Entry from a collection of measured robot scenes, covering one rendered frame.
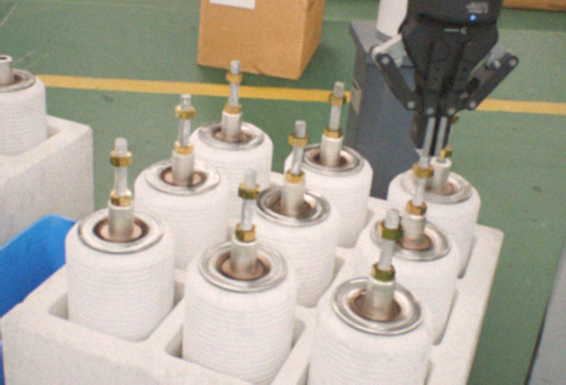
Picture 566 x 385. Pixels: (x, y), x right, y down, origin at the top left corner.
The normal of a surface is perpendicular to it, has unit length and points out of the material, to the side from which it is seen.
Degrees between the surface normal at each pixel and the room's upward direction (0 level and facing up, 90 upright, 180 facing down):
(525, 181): 0
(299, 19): 90
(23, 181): 90
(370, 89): 90
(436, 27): 91
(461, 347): 0
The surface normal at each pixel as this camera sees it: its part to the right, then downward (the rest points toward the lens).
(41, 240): 0.93, 0.20
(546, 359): -0.36, 0.39
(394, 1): -0.68, 0.27
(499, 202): 0.09, -0.89
